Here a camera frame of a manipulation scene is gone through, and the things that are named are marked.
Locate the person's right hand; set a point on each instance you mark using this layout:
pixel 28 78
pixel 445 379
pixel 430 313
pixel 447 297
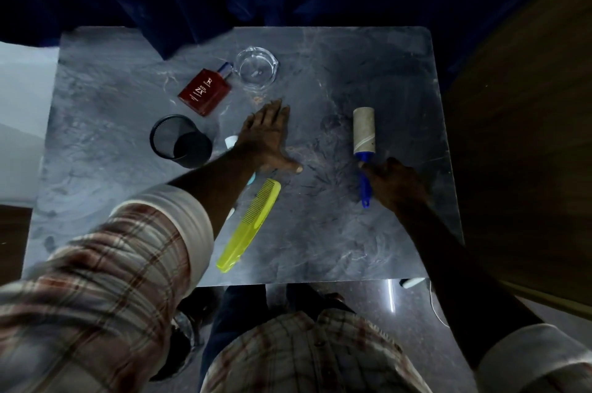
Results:
pixel 397 184

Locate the person's left hand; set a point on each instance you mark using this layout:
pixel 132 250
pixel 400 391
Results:
pixel 266 140

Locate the person's left thumb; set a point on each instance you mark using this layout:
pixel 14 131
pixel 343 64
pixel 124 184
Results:
pixel 289 165

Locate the person's right fingers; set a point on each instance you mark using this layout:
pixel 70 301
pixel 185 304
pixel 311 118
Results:
pixel 374 169

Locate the person's left middle finger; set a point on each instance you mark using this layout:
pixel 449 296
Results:
pixel 275 112

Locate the person's left little finger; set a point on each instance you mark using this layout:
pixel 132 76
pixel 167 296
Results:
pixel 255 123

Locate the person's right forearm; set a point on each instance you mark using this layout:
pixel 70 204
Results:
pixel 462 277

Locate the person's left forearm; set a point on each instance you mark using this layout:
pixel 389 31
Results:
pixel 212 184

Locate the white plastic item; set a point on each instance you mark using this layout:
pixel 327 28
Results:
pixel 231 142

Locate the clear glass ashtray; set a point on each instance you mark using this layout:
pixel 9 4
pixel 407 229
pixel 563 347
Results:
pixel 256 68

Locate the red perfume bottle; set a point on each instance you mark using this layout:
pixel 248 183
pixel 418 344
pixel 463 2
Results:
pixel 205 91

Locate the yellow plastic comb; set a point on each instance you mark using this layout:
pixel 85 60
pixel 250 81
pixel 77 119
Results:
pixel 249 224

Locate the black mesh pen holder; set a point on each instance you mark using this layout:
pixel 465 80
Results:
pixel 178 138

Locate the white plug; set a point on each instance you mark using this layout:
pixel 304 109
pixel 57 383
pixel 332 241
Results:
pixel 412 283

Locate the brown wooden panel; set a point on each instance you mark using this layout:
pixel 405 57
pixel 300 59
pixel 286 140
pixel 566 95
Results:
pixel 532 152

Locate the dark blue trousers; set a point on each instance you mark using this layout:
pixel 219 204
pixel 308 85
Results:
pixel 231 318

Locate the plaid shirt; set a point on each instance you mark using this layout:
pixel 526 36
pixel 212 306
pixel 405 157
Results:
pixel 92 291

